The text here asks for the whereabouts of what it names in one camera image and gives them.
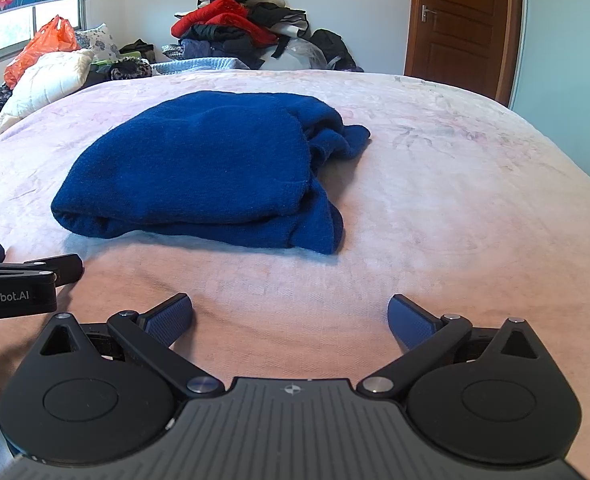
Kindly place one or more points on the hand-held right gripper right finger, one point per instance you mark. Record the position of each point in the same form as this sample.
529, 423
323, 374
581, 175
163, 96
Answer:
410, 322

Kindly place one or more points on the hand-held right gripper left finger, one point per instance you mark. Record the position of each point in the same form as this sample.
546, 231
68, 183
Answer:
172, 317

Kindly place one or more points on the blue knitted sweater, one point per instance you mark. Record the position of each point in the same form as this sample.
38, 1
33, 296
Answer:
200, 170

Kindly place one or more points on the pink blanket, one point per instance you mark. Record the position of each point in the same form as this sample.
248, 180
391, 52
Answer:
450, 200

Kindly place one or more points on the white pillow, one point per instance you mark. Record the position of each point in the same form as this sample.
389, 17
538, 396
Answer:
40, 85

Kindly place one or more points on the orange plastic bag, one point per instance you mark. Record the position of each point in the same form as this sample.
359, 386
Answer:
40, 52

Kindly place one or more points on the leopard print cloth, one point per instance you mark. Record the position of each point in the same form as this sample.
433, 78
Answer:
130, 69

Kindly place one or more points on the window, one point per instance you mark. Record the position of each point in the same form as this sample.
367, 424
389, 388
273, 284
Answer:
5, 35

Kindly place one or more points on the green and black bag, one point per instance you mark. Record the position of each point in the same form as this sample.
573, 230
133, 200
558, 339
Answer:
137, 50

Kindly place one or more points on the floral pillow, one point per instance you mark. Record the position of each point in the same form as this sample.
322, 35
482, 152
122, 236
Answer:
97, 40

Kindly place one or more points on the light blue knitted blanket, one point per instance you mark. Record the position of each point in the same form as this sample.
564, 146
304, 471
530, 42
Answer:
200, 66

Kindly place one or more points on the navy padded garment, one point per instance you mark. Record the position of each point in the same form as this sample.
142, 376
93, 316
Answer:
200, 50

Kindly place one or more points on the black jacket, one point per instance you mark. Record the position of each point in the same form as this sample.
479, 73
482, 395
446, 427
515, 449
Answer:
225, 35

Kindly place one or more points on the black backpack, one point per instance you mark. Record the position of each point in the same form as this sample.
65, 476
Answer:
332, 47

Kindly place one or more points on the grey plastic bag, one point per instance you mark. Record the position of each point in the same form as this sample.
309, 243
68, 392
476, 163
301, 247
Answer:
300, 55

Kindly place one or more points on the brown wooden door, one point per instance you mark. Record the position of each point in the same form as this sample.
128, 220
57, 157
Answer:
465, 35

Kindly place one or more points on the frosted glass wardrobe door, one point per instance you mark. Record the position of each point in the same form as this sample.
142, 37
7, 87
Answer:
570, 75

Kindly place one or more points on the red garment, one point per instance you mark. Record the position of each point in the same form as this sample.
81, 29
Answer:
220, 15

